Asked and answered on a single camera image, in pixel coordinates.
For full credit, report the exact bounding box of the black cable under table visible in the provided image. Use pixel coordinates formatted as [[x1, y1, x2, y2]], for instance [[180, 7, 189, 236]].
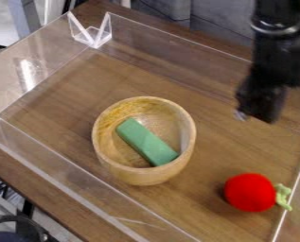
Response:
[[0, 215, 50, 242]]

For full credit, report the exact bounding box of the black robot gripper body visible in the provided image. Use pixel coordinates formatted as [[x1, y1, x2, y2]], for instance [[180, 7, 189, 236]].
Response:
[[240, 26, 300, 93]]

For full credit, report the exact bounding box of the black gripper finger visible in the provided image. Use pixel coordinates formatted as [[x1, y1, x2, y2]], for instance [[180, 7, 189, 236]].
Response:
[[235, 84, 257, 121], [252, 86, 288, 124]]

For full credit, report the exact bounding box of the red plush fruit green stem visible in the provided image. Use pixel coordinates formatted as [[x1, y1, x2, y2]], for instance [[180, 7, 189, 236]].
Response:
[[223, 173, 292, 213]]

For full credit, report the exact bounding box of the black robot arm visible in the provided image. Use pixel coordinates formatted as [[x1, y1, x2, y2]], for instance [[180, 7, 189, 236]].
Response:
[[236, 0, 300, 124]]

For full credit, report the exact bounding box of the round wooden bowl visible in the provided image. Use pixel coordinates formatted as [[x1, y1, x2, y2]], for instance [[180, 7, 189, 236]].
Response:
[[91, 96, 196, 186]]

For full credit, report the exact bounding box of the green rectangular block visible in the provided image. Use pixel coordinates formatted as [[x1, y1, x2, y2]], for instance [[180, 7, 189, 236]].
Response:
[[116, 118, 178, 166]]

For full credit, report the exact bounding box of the clear acrylic tray enclosure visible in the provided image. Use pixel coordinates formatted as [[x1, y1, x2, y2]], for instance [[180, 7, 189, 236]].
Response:
[[0, 12, 300, 242]]

